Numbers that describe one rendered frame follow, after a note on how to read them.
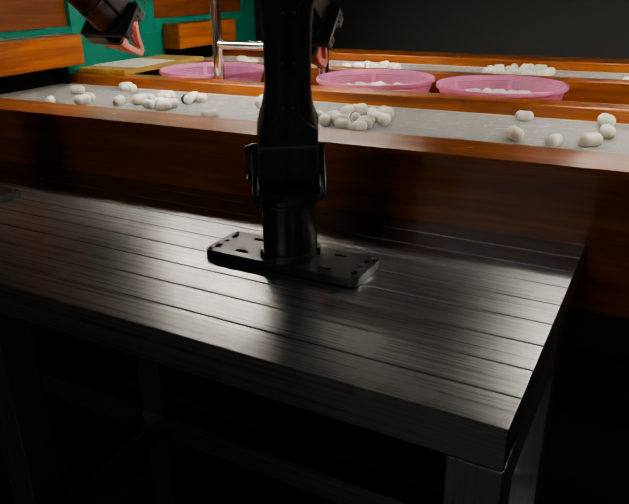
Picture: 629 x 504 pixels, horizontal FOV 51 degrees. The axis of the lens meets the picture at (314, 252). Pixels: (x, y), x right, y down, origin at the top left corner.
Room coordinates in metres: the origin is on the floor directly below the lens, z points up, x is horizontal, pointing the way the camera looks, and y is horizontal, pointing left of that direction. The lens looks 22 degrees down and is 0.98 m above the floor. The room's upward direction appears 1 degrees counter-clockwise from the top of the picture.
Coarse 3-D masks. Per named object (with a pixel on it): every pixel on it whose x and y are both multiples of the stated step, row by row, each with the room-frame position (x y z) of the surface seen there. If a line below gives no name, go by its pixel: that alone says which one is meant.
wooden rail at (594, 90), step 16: (368, 80) 1.68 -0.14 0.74; (496, 80) 1.54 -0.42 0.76; (560, 80) 1.48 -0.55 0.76; (576, 80) 1.47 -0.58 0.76; (592, 80) 1.47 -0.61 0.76; (608, 80) 1.46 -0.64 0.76; (624, 80) 1.46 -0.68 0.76; (576, 96) 1.47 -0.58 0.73; (592, 96) 1.45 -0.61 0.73; (608, 96) 1.44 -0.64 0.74; (624, 96) 1.42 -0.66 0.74
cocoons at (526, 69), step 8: (240, 56) 2.11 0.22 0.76; (344, 64) 1.86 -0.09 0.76; (360, 64) 1.86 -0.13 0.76; (368, 64) 1.87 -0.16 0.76; (376, 64) 1.85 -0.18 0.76; (384, 64) 1.88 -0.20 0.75; (392, 64) 1.87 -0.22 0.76; (496, 64) 1.82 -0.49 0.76; (512, 64) 1.81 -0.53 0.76; (528, 64) 1.81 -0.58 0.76; (536, 64) 1.80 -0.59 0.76; (488, 72) 1.73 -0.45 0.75; (496, 72) 1.72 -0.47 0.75; (504, 72) 1.67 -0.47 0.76; (512, 72) 1.69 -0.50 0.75; (520, 72) 1.69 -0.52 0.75; (528, 72) 1.66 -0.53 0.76; (536, 72) 1.67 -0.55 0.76; (544, 72) 1.67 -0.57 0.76; (552, 72) 1.72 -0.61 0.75
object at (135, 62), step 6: (120, 60) 1.85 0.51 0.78; (126, 60) 1.84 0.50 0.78; (132, 60) 1.84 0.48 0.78; (138, 60) 1.83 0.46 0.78; (144, 60) 1.83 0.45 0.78; (150, 60) 1.83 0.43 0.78; (156, 60) 1.83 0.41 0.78; (162, 60) 1.83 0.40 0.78; (168, 60) 1.82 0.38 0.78; (174, 60) 1.83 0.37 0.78; (114, 66) 1.72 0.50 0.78; (120, 66) 1.71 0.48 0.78; (126, 66) 1.70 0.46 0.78; (132, 66) 1.70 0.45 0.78; (138, 66) 1.70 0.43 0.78
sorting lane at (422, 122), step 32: (32, 96) 1.50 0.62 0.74; (64, 96) 1.50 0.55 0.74; (96, 96) 1.49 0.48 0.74; (128, 96) 1.49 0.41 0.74; (224, 96) 1.47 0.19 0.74; (384, 128) 1.12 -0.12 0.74; (416, 128) 1.11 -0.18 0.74; (448, 128) 1.11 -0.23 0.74; (480, 128) 1.11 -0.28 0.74; (544, 128) 1.10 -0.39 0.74; (576, 128) 1.10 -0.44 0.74
